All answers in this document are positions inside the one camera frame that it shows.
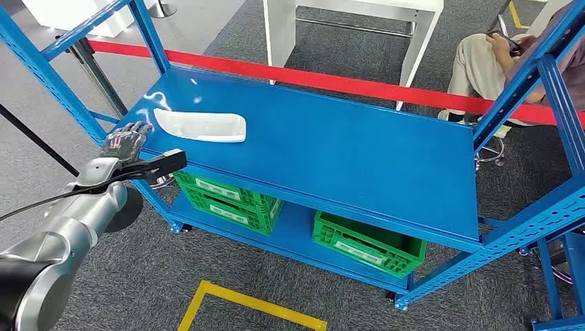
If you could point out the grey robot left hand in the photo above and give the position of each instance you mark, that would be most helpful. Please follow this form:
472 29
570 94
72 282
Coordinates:
121 144

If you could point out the white plastic car part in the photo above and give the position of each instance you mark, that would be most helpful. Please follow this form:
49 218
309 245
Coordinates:
201 127

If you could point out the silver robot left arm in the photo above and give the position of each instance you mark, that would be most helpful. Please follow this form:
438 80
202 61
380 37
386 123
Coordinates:
68 219

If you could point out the blue metal shelf rack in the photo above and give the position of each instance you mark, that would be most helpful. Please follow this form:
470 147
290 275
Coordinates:
550 283
320 151

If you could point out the black stanchion pole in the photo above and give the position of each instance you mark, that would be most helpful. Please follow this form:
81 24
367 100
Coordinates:
132 212

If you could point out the green plastic crate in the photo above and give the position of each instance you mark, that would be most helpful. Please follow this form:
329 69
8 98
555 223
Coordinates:
365 249
228 214
219 187

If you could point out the chrome stanchion base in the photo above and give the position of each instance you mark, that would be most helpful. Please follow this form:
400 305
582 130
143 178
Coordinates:
162 10

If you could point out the white table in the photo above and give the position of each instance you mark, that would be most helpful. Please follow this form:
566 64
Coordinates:
279 36

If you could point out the red barrier belt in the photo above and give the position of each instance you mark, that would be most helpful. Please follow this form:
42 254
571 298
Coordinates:
320 82

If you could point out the person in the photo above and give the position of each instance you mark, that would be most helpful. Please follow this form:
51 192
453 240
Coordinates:
475 68

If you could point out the chrome stool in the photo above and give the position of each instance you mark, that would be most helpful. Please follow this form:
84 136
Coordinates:
496 160

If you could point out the black phone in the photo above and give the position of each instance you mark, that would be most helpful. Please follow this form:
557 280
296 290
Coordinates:
502 39

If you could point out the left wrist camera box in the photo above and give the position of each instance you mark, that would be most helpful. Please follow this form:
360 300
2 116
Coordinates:
167 162

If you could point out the chrome stanchion post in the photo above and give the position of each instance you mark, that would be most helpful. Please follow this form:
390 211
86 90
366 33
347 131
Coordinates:
98 77

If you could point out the white pedestal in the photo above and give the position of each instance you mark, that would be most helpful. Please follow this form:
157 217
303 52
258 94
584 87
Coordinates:
68 16

